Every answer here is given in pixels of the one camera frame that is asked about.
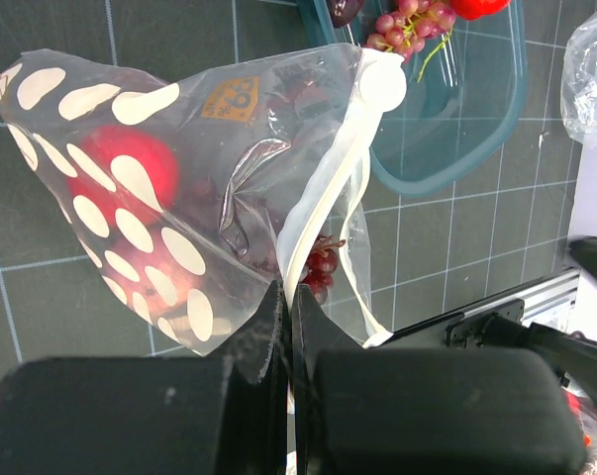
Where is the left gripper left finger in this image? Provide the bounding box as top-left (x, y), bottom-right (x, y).
top-left (0, 283), bottom-right (288, 474)

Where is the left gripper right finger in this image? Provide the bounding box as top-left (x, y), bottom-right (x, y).
top-left (291, 286), bottom-right (587, 474)

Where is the dark red grape bunch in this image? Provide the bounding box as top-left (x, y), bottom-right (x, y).
top-left (257, 68), bottom-right (347, 304)

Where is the clear dotted zip bag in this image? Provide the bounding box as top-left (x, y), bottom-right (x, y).
top-left (0, 44), bottom-right (407, 355)

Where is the red apple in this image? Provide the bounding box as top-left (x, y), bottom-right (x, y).
top-left (66, 125), bottom-right (180, 226)

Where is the purple eggplant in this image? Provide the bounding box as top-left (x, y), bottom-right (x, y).
top-left (327, 0), bottom-right (364, 28)

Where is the red tomato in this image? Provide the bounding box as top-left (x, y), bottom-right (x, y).
top-left (449, 0), bottom-right (511, 21)

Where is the purple onion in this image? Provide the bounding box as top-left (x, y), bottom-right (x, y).
top-left (103, 231), bottom-right (200, 323)

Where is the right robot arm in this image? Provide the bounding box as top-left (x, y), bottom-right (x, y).
top-left (482, 237), bottom-right (597, 407)

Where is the crumpled clear zip bag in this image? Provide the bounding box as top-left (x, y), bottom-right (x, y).
top-left (560, 11), bottom-right (597, 148)

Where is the red packaged item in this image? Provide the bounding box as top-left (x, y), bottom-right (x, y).
top-left (564, 391), bottom-right (597, 475)

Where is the blue plastic basket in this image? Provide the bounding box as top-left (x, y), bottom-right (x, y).
top-left (297, 1), bottom-right (527, 197)

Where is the light pink grape bunch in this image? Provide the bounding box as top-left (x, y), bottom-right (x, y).
top-left (364, 0), bottom-right (456, 82)

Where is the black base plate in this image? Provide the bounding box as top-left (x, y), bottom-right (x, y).
top-left (391, 276), bottom-right (576, 352)

